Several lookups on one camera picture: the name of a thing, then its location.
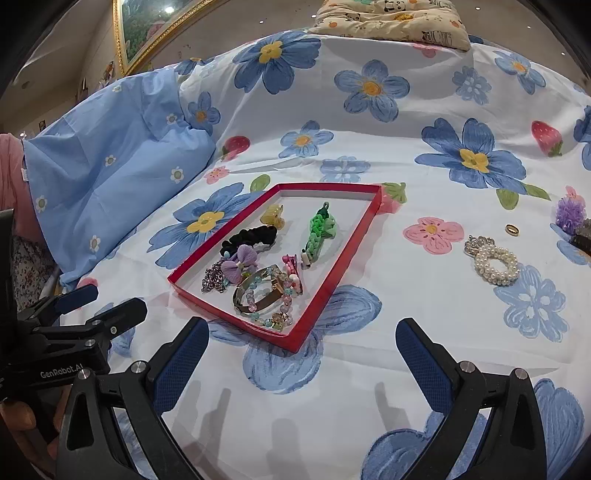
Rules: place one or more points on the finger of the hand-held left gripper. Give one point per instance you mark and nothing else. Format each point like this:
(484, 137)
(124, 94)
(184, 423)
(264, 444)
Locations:
(76, 297)
(120, 314)

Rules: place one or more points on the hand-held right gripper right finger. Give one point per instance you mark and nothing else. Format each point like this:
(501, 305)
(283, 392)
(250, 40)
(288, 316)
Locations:
(422, 364)

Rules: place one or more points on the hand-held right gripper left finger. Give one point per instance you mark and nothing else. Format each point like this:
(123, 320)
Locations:
(180, 364)

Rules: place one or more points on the black fabric scrunchie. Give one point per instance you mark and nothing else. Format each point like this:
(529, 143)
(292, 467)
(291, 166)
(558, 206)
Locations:
(244, 240)

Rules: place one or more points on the red shallow box tray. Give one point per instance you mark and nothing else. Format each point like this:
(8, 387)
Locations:
(295, 221)

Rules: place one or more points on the person's left hand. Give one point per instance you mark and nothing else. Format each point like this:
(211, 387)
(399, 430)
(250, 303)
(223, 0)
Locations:
(18, 415)

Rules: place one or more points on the small floral print cloth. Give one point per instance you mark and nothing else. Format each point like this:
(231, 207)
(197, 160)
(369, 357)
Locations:
(27, 267)

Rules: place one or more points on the gold bangle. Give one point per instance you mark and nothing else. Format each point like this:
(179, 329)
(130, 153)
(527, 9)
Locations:
(263, 310)

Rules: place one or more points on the pink cloth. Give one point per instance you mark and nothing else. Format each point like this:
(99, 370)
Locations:
(11, 175)

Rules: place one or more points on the light blue flowered quilt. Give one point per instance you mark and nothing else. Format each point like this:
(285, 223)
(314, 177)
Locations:
(115, 161)

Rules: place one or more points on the pink hair clip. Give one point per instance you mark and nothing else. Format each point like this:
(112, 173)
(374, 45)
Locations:
(293, 270)

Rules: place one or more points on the yellow hair claw clip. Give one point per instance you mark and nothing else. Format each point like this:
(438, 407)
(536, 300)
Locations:
(272, 217)

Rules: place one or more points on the floral printed bed sheet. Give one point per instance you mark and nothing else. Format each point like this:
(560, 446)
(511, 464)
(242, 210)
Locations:
(369, 161)

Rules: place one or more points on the purple mesh scrunchie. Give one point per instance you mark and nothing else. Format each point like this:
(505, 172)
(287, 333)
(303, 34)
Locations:
(570, 214)

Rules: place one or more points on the panda print pillow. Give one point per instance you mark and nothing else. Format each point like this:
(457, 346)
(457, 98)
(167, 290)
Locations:
(392, 23)

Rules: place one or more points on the gold framed wall picture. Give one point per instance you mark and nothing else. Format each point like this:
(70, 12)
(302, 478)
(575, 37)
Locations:
(138, 27)

